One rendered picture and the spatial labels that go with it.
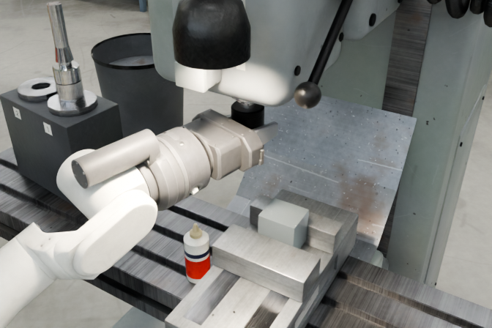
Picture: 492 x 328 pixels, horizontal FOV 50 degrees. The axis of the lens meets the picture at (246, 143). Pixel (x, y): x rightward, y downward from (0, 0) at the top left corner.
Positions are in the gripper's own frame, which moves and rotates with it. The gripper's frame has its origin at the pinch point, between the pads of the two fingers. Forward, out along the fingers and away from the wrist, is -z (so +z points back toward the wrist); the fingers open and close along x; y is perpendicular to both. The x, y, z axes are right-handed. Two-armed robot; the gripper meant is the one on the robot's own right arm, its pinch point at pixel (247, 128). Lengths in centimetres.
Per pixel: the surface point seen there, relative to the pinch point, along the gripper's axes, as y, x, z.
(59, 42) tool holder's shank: -4.3, 38.6, 7.9
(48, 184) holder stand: 25, 43, 14
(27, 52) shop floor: 129, 373, -114
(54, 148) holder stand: 14.8, 37.8, 13.1
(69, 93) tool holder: 4.8, 37.4, 8.3
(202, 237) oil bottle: 18.0, 2.9, 7.1
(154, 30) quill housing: -15.8, 5.7, 10.5
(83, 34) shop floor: 130, 379, -169
